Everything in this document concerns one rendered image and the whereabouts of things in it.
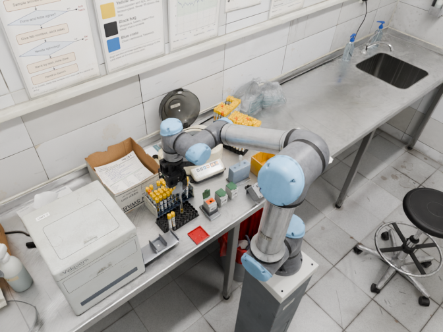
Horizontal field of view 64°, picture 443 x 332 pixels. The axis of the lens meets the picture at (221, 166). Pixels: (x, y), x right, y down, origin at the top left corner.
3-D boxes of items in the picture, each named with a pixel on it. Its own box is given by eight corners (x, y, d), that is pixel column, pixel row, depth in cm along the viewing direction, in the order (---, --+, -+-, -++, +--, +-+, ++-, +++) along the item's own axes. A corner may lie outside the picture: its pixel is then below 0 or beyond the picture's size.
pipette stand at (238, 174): (234, 188, 170) (235, 174, 163) (225, 179, 174) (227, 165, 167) (250, 180, 174) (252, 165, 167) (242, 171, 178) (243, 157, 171)
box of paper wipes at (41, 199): (33, 237, 146) (22, 219, 137) (21, 220, 152) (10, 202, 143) (83, 208, 158) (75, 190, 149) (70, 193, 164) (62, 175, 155)
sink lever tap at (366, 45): (385, 64, 264) (392, 47, 254) (358, 51, 276) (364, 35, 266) (397, 57, 272) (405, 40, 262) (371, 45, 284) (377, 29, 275)
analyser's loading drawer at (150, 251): (136, 272, 135) (134, 265, 131) (127, 259, 138) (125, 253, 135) (180, 243, 145) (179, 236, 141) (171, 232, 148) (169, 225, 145)
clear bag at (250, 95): (246, 124, 206) (249, 97, 192) (222, 112, 212) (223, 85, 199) (268, 104, 221) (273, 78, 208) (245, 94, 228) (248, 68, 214)
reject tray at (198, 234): (196, 245, 147) (196, 244, 146) (187, 234, 150) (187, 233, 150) (209, 236, 150) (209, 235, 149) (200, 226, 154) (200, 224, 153)
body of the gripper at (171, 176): (158, 178, 138) (155, 156, 129) (177, 169, 142) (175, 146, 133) (169, 190, 134) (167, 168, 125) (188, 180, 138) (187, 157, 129)
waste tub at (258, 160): (267, 186, 172) (269, 172, 165) (248, 170, 179) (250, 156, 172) (286, 174, 178) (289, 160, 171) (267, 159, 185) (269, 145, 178)
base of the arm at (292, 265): (310, 265, 137) (314, 250, 131) (278, 282, 132) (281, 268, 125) (286, 238, 147) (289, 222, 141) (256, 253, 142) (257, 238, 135)
